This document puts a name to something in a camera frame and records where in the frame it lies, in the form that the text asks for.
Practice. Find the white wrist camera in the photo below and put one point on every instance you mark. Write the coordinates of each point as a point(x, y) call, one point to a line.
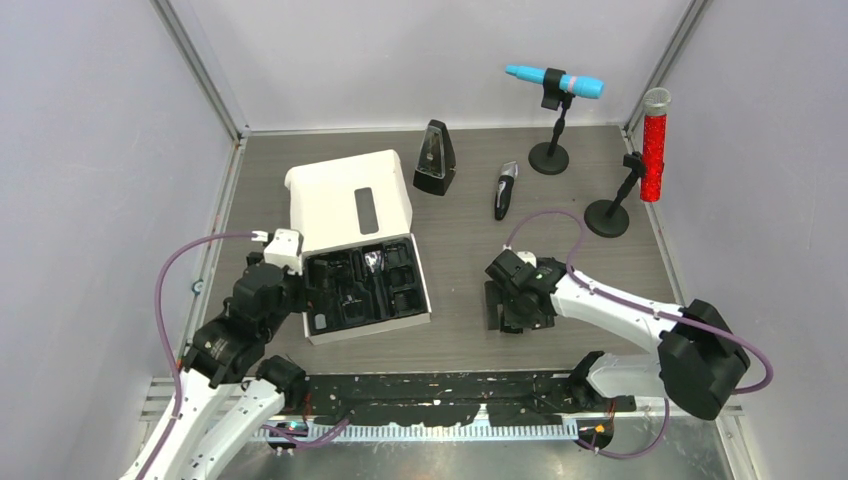
point(527, 257)
point(282, 248)

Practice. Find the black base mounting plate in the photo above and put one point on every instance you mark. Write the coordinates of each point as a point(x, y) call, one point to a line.
point(511, 398)

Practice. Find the blue microphone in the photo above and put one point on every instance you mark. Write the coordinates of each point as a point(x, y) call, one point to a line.
point(580, 86)

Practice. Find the white box with black tray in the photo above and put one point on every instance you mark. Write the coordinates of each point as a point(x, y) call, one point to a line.
point(361, 262)

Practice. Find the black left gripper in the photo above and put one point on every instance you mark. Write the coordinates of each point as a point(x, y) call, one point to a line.
point(300, 304)

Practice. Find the black metronome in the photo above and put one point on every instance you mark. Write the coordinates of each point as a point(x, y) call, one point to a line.
point(436, 167)

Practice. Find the red glitter microphone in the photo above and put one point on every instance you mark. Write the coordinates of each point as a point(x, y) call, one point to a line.
point(656, 103)

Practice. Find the black stand of red microphone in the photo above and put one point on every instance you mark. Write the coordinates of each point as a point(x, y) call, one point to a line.
point(608, 218)

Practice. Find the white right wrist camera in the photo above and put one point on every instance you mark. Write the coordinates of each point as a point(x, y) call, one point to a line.
point(527, 257)

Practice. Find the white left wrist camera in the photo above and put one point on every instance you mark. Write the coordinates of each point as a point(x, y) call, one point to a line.
point(282, 248)

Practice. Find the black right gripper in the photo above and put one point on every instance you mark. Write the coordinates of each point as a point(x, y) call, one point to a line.
point(495, 294)

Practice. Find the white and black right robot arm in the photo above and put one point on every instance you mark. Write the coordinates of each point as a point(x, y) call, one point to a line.
point(688, 356)

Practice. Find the black and silver hair clipper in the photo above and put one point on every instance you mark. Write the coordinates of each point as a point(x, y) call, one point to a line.
point(505, 184)

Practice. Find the black clipper comb guard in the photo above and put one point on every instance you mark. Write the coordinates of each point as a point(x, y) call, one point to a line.
point(511, 329)

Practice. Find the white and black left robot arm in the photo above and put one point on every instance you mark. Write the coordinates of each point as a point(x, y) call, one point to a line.
point(227, 387)

